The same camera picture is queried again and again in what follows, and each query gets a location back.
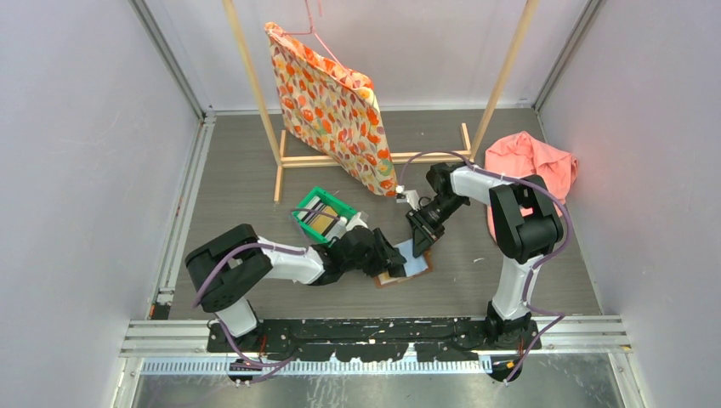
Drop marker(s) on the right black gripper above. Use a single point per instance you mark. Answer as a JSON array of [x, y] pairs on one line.
[[424, 234]]

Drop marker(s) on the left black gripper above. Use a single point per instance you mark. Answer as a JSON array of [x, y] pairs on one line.
[[385, 255]]

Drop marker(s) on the gold striped credit card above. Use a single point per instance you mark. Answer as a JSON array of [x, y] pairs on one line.
[[385, 279]]

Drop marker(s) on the brown leather card holder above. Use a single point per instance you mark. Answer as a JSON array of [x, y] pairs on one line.
[[414, 267]]

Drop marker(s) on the green plastic card bin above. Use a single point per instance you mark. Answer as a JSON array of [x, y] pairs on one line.
[[343, 209]]

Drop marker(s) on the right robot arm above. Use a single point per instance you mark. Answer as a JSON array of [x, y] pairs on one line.
[[525, 224]]

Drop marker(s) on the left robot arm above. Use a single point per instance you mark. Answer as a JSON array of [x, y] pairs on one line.
[[228, 267]]

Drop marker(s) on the stack of credit cards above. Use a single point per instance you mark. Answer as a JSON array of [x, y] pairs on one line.
[[320, 219]]

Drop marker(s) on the pink crumpled cloth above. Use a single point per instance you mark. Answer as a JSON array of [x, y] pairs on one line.
[[520, 155]]

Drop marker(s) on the wooden clothes rack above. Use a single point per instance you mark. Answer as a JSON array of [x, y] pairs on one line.
[[288, 151]]

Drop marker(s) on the floral fabric bag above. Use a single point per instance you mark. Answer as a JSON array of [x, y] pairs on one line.
[[323, 106]]

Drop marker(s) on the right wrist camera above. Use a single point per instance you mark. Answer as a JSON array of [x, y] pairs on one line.
[[410, 197]]

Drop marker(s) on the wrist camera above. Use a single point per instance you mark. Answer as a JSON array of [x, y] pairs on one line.
[[410, 197], [358, 219]]

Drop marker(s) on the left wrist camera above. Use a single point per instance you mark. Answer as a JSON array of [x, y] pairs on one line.
[[358, 219]]

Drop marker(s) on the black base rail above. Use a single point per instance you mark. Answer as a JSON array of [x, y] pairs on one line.
[[377, 340]]

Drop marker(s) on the aluminium frame rail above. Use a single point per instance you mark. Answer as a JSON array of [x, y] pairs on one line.
[[172, 347]]

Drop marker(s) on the pink wire hanger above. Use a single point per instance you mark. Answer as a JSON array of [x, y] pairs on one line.
[[332, 25]]

